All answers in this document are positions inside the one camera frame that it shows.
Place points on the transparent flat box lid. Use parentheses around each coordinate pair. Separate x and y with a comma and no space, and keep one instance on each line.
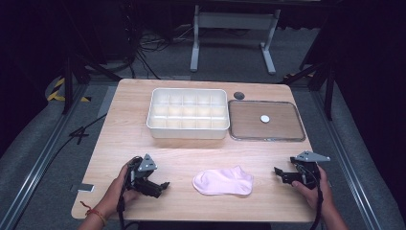
(265,126)

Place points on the yellow black floor tape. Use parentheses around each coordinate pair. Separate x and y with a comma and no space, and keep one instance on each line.
(57,94)

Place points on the white divided storage box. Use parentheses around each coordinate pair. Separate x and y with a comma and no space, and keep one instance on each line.
(188,111)

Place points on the pink sock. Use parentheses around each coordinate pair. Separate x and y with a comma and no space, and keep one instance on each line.
(223,182)

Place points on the aluminium floor rail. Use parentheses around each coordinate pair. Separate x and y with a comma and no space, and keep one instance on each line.
(41,159)
(344,159)

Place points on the black metal stand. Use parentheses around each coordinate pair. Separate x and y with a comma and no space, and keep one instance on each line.
(67,89)
(328,92)

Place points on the white metal stand frame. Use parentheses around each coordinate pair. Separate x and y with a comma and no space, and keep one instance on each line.
(234,20)

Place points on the person's left hand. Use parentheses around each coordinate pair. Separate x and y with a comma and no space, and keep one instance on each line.
(116,191)

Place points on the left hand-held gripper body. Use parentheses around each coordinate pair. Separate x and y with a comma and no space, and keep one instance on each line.
(140,171)

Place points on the person's right hand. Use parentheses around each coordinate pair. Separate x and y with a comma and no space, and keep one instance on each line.
(314,198)

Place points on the grey tape piece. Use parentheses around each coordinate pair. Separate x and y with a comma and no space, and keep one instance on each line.
(83,188)

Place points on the black tape floor mark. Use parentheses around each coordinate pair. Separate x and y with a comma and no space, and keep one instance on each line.
(79,134)

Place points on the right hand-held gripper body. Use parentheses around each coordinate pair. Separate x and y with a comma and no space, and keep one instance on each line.
(308,171)

